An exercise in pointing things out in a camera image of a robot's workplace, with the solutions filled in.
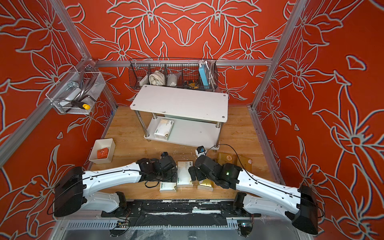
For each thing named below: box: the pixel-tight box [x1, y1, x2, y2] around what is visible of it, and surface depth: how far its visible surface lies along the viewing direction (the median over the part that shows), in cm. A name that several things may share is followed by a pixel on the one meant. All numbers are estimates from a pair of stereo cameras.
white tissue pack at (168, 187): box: [159, 181, 177, 193], surface depth 77 cm
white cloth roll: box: [149, 70, 166, 86], surface depth 91 cm
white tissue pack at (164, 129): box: [153, 118, 174, 141], surface depth 95 cm
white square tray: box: [88, 138, 116, 164], surface depth 90 cm
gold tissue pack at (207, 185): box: [197, 178, 214, 192], surface depth 76 cm
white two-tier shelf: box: [129, 84, 229, 151], surface depth 81 cm
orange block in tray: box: [96, 147, 109, 159], surface depth 89 cm
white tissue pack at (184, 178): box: [177, 160, 194, 188], surface depth 79 cm
